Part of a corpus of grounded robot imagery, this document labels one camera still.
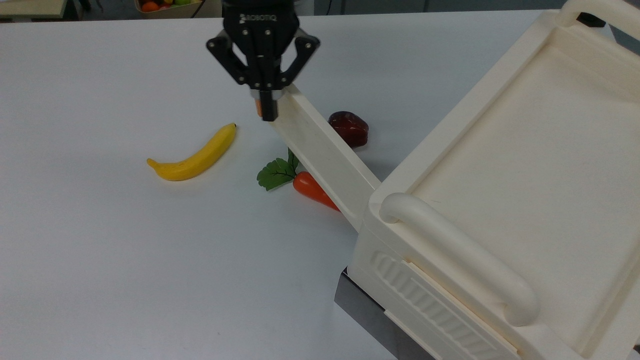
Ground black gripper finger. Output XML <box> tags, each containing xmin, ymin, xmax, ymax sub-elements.
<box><xmin>269</xmin><ymin>35</ymin><xmax>321</xmax><ymax>123</ymax></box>
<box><xmin>206</xmin><ymin>35</ymin><xmax>270</xmax><ymax>123</ymax></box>

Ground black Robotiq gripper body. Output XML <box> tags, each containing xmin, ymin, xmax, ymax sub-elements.
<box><xmin>222</xmin><ymin>0</ymin><xmax>301</xmax><ymax>92</ymax></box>

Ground cream cabinet door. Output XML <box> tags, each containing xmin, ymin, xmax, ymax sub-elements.
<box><xmin>269</xmin><ymin>83</ymin><xmax>382</xmax><ymax>234</ymax></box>

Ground cream plastic toy cabinet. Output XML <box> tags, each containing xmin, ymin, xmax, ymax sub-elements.
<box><xmin>347</xmin><ymin>0</ymin><xmax>640</xmax><ymax>360</ymax></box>

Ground basket of toy fruit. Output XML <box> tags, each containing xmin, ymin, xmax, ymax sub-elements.
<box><xmin>133</xmin><ymin>0</ymin><xmax>204</xmax><ymax>19</ymax></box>

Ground dark red toy fruit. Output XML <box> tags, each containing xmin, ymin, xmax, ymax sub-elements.
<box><xmin>327</xmin><ymin>111</ymin><xmax>370</xmax><ymax>149</ymax></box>

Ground yellow toy banana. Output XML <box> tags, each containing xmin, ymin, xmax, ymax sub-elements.
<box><xmin>146</xmin><ymin>122</ymin><xmax>238</xmax><ymax>182</ymax></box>

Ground orange toy carrot green leaves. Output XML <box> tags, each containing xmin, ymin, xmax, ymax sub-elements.
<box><xmin>256</xmin><ymin>148</ymin><xmax>342</xmax><ymax>213</ymax></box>

